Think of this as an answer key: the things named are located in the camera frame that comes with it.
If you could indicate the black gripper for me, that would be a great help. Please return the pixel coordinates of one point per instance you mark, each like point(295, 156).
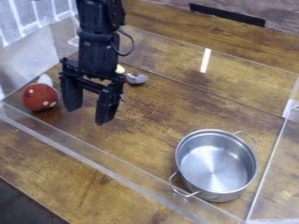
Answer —
point(105, 83)

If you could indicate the red white-spotted toy mushroom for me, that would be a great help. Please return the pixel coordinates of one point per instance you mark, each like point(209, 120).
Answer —
point(40, 96)

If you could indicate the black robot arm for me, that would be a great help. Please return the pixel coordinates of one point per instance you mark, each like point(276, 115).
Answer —
point(93, 71)

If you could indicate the silver metal pot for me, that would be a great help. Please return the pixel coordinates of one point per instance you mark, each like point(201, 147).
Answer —
point(216, 165)

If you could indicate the black strip on table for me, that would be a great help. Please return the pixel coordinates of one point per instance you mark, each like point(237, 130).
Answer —
point(228, 15)

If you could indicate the yellow-handled metal spoon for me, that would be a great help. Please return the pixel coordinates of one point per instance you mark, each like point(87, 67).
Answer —
point(133, 78)

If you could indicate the clear acrylic enclosure wall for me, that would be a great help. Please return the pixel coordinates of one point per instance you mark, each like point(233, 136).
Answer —
point(219, 76)

